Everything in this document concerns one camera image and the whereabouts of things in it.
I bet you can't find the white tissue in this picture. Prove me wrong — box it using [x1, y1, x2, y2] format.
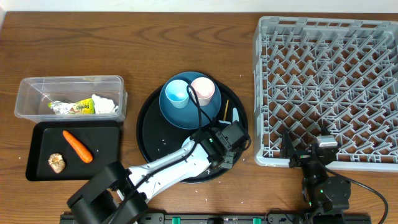
[91, 94, 119, 114]

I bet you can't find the orange carrot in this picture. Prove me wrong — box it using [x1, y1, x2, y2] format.
[62, 130, 93, 163]

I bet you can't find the green snack wrapper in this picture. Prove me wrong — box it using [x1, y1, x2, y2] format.
[47, 98, 95, 114]

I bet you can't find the dried brown mushroom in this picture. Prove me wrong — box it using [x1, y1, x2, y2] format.
[48, 153, 66, 174]

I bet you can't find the light blue rice bowl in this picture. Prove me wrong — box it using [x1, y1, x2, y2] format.
[182, 137, 191, 147]

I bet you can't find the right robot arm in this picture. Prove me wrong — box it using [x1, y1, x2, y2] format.
[280, 127, 351, 223]

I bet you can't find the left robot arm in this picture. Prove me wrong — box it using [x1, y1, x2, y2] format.
[67, 121, 251, 223]

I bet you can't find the grey dishwasher rack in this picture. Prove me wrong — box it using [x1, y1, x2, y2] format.
[252, 16, 397, 172]

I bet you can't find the white plastic knife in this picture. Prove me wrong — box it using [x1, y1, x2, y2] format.
[232, 108, 239, 122]

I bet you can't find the dark blue plate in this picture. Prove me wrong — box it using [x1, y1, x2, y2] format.
[159, 72, 221, 129]

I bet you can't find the wooden chopstick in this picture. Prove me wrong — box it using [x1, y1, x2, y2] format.
[223, 99, 229, 121]

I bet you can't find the pink cup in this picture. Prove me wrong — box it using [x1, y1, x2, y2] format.
[191, 77, 215, 106]

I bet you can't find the round black serving tray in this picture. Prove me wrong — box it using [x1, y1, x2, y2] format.
[136, 73, 249, 184]

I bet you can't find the light blue cup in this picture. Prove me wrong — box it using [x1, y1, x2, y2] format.
[165, 80, 189, 109]

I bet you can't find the black rectangular tray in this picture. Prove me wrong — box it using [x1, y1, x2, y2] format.
[25, 121, 121, 181]

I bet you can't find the clear plastic bin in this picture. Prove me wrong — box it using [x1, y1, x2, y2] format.
[14, 75, 127, 123]

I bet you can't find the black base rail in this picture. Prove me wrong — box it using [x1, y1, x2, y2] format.
[59, 212, 372, 224]

